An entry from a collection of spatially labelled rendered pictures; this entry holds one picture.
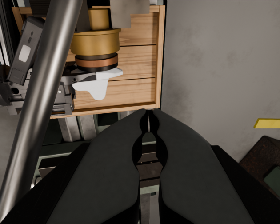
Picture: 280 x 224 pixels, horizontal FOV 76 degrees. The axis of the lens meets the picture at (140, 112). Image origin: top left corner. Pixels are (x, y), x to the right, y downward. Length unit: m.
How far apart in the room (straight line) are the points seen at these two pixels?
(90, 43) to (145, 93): 0.34
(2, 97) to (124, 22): 0.23
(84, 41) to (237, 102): 1.91
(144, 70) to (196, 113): 1.38
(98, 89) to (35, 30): 0.13
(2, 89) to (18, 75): 0.03
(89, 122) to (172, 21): 1.08
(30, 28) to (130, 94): 0.35
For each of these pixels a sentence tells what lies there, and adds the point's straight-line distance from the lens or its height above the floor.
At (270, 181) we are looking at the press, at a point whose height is 0.44.
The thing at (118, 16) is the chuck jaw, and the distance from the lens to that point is 0.32.
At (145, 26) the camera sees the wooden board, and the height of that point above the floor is 0.89.
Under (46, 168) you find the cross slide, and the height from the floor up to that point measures 0.97.
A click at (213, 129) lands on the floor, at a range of 2.14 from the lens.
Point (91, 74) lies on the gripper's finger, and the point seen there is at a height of 1.12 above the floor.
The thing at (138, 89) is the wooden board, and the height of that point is 0.89.
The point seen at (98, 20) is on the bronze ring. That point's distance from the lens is 0.31.
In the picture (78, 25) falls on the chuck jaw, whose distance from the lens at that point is 0.28.
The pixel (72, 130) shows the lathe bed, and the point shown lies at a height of 0.86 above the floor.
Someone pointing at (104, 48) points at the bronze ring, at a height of 1.12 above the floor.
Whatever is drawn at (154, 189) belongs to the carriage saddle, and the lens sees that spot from 0.87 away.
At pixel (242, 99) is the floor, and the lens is 2.11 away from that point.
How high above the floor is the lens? 1.42
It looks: 58 degrees down
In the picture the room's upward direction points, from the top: 159 degrees clockwise
